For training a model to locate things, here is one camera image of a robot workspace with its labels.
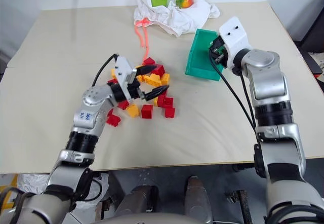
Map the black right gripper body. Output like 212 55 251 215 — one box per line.
208 36 228 69

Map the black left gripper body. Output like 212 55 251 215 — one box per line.
126 76 148 100

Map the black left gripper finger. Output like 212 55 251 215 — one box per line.
143 85 170 101
135 64 157 77

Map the teal plastic bin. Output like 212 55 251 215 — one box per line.
185 28 225 82

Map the red orange toy strawberry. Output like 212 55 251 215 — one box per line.
175 0 195 9

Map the dark chair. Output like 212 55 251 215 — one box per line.
294 0 324 94

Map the dark rounded grey shape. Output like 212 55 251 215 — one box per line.
115 184 159 216
184 175 213 221

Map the grey robot torso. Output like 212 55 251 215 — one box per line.
92 212 215 224

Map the crinkled silver sheet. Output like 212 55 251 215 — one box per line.
15 173 51 194

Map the rusty metal bar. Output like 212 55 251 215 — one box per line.
225 189 254 224

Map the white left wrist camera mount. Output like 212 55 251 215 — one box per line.
113 56 139 101

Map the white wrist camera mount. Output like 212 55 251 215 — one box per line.
113 56 139 101
218 16 253 69

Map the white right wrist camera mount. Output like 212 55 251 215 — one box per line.
218 16 253 69

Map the pink drawstring cord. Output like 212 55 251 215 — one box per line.
134 18 150 60

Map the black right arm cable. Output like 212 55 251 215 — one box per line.
209 55 257 133
240 73 257 126

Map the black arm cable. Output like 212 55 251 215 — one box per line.
91 53 119 87
240 73 257 126
209 55 257 133

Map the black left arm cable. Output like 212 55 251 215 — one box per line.
91 53 119 87

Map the white cloth drawstring bag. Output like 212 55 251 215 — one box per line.
133 0 221 38

